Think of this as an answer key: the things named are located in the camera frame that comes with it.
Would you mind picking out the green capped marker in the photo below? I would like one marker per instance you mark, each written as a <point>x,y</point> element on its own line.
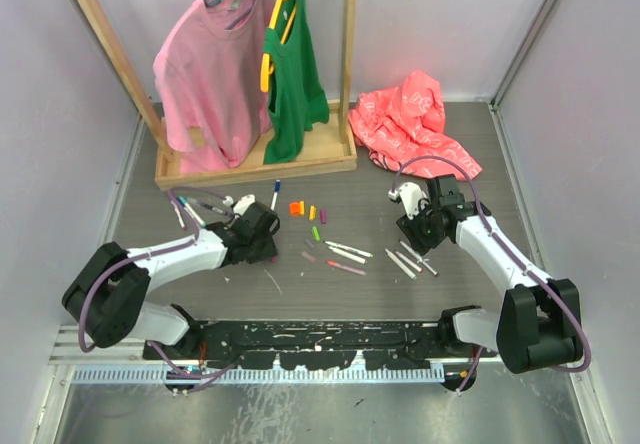
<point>351,249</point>

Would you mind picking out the green marker cap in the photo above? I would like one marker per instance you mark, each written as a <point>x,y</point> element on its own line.
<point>316,234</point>

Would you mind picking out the yellow hanger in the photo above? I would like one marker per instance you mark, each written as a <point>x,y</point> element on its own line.
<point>281,22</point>

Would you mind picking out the pink pen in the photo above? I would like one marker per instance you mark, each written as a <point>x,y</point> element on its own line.
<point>345,268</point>

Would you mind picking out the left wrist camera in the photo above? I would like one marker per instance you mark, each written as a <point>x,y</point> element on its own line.
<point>243,204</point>

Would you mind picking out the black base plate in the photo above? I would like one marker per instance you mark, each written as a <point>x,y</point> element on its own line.
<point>318,345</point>

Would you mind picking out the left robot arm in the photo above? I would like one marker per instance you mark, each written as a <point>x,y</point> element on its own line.
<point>108,298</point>

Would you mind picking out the pink t-shirt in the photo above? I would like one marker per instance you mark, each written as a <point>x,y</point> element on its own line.
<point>207,75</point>

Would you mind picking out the slotted cable duct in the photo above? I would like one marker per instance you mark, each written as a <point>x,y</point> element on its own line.
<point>161,374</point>

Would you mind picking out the coral printed cloth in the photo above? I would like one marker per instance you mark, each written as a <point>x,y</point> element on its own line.
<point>403,128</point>

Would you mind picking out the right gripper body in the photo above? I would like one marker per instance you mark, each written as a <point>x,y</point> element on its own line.
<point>422,231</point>

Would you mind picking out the green tank top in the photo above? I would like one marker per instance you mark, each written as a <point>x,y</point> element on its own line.
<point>296,99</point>

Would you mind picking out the dark purple pen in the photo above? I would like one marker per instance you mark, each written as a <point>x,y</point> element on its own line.
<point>209,207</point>

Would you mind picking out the red capped marker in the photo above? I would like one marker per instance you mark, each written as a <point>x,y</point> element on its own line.
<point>409,262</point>

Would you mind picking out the grey capped white marker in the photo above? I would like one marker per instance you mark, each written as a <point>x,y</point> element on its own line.
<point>348,255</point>

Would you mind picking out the brown marker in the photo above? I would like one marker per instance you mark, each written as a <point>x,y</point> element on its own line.
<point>419,259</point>

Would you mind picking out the clear pink pen cap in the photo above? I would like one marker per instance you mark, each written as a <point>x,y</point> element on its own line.
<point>308,257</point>

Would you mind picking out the wooden clothes rack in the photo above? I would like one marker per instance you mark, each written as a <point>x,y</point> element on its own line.
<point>328,148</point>

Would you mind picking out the orange highlighter cap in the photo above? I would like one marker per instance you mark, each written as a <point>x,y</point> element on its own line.
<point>294,208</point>

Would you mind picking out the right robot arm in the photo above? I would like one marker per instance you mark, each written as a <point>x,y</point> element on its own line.
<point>539,323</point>

